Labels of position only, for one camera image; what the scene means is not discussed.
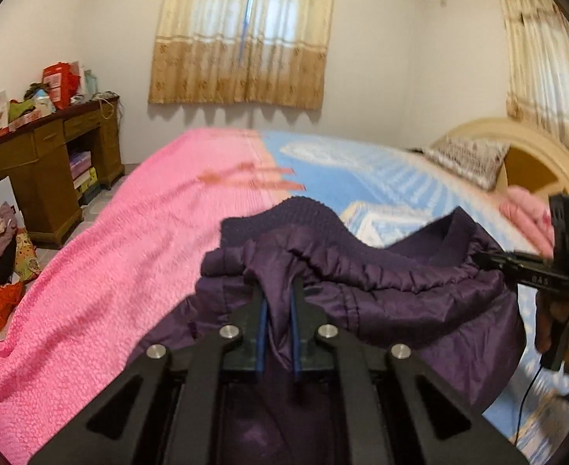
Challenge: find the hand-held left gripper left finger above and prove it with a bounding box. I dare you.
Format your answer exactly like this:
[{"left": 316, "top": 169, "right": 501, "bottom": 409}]
[{"left": 28, "top": 283, "right": 271, "bottom": 465}]

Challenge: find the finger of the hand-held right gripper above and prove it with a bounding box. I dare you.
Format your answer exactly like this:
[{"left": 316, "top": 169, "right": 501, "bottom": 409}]
[{"left": 472, "top": 249, "right": 553, "bottom": 277}]

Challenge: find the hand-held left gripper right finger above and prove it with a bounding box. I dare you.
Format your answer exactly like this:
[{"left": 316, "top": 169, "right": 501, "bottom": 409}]
[{"left": 289, "top": 278, "right": 528, "bottom": 465}]

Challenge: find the dark purple quilted jacket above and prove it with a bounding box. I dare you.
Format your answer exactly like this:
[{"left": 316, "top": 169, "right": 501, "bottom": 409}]
[{"left": 141, "top": 195, "right": 528, "bottom": 465}]

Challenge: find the folded pink quilt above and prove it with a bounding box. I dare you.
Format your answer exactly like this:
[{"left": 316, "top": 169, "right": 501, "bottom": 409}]
[{"left": 500, "top": 188, "right": 557, "bottom": 255}]

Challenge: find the grey patterned pillow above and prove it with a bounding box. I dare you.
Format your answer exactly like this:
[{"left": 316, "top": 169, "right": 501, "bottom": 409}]
[{"left": 422, "top": 136, "right": 512, "bottom": 191}]

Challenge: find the cream wooden headboard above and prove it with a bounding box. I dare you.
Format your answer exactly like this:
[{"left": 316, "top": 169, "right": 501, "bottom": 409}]
[{"left": 430, "top": 117, "right": 569, "bottom": 257}]

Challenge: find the blue patterned bedsheet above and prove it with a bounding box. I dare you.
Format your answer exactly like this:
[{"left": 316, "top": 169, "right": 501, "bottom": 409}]
[{"left": 260, "top": 131, "right": 569, "bottom": 451}]

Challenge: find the pink textured blanket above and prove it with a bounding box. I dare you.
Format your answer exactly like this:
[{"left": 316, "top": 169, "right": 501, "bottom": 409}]
[{"left": 0, "top": 127, "right": 309, "bottom": 465}]

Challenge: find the beige floral side curtain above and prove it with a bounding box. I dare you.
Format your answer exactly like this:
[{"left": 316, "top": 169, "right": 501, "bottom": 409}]
[{"left": 490, "top": 0, "right": 569, "bottom": 170}]

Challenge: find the yellow and white box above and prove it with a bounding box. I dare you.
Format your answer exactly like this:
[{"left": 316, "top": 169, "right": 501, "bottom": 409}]
[{"left": 72, "top": 167, "right": 97, "bottom": 189}]

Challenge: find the floral fabric bag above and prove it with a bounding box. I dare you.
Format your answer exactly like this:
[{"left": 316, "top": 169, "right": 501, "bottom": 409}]
[{"left": 13, "top": 230, "right": 42, "bottom": 282}]

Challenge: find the purple flat box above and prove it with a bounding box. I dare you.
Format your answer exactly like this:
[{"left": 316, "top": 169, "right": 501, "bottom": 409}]
[{"left": 69, "top": 150, "right": 91, "bottom": 180}]

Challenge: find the orange red cloth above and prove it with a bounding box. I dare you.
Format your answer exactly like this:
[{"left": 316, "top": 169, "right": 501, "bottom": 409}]
[{"left": 0, "top": 282, "right": 26, "bottom": 334}]

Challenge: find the brown wooden desk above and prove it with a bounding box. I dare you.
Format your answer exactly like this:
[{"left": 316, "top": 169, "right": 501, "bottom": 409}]
[{"left": 0, "top": 96, "right": 125, "bottom": 247}]

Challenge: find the beige floral window curtain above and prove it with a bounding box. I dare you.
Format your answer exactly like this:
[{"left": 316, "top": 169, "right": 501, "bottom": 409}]
[{"left": 148, "top": 0, "right": 340, "bottom": 110}]

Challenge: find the red bag on desk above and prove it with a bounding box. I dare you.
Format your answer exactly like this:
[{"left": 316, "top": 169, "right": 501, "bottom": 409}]
[{"left": 42, "top": 62, "right": 81, "bottom": 110}]

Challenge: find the green cloth bundle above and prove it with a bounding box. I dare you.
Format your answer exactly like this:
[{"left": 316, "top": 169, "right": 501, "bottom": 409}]
[{"left": 8, "top": 98, "right": 36, "bottom": 123}]

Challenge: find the thin black cable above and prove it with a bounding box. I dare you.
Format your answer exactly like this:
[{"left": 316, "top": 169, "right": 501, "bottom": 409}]
[{"left": 513, "top": 365, "right": 547, "bottom": 446}]

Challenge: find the white cable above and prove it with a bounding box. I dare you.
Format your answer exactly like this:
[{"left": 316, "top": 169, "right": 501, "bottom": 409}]
[{"left": 95, "top": 91, "right": 121, "bottom": 122}]

